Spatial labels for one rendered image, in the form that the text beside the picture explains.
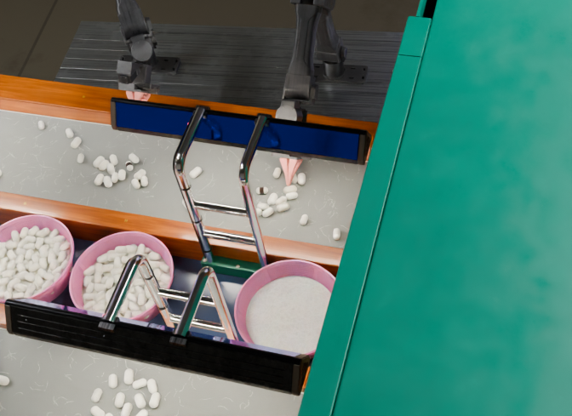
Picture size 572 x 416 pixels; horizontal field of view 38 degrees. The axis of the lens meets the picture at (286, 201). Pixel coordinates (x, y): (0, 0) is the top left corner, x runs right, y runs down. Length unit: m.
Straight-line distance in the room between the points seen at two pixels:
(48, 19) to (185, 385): 2.52
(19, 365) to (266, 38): 1.28
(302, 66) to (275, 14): 1.68
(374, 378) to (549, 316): 0.18
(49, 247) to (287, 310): 0.68
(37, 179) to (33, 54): 1.62
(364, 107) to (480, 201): 1.62
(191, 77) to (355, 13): 1.31
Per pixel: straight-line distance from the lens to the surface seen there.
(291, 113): 2.12
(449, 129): 0.96
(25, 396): 2.11
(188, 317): 1.63
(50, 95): 2.64
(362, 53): 2.66
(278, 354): 1.58
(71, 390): 2.08
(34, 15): 4.23
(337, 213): 2.18
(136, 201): 2.31
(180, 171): 1.87
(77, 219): 2.30
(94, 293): 2.19
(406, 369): 0.80
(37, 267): 2.29
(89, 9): 4.15
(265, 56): 2.69
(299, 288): 2.08
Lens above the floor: 2.51
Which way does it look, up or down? 53 degrees down
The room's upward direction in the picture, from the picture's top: 11 degrees counter-clockwise
